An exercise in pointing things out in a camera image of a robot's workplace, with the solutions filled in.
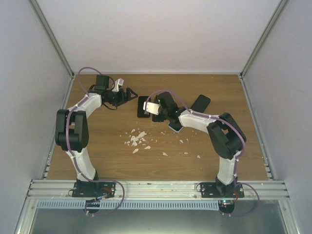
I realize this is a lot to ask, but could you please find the grey slotted cable duct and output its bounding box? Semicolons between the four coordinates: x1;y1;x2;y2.
37;199;219;211

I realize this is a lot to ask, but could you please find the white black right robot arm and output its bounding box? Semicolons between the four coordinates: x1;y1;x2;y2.
143;91;246;197

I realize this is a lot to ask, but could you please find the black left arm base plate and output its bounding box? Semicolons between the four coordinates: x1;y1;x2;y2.
68;180;116;198

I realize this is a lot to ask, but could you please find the phone in black case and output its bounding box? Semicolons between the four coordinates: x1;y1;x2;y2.
190;95;211;113

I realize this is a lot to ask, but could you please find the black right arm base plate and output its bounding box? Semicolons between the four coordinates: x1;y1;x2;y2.
195;181;245;198

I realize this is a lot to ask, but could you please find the black phone case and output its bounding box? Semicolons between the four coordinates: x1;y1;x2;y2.
137;96;150;118

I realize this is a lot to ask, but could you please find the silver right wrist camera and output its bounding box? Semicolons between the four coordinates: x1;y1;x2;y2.
143;101;161;116

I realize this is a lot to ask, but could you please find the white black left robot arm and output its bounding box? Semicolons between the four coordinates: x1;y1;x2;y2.
55;75;138;197

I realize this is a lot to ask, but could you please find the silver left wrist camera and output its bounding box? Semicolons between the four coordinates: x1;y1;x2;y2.
112;78;124;93

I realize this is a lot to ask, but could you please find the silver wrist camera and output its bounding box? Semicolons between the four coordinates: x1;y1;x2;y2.
112;78;124;93
143;101;161;116

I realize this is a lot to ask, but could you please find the aluminium front rail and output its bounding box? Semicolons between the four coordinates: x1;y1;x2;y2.
26;180;290;200

